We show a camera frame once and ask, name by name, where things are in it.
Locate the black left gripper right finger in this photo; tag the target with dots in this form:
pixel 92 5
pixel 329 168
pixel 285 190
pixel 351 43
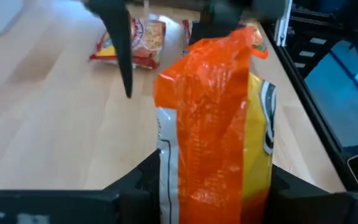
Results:
pixel 291 205

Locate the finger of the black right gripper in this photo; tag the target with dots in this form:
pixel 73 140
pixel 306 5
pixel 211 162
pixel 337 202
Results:
pixel 120 37
pixel 219 15

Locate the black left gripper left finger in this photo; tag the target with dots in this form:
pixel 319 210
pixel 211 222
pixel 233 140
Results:
pixel 141 199

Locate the red roast beef ramen packet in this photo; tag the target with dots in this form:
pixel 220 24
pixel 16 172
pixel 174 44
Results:
pixel 189 29
pixel 149 37

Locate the black aluminium table frame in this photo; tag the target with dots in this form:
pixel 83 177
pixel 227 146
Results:
pixel 320 124

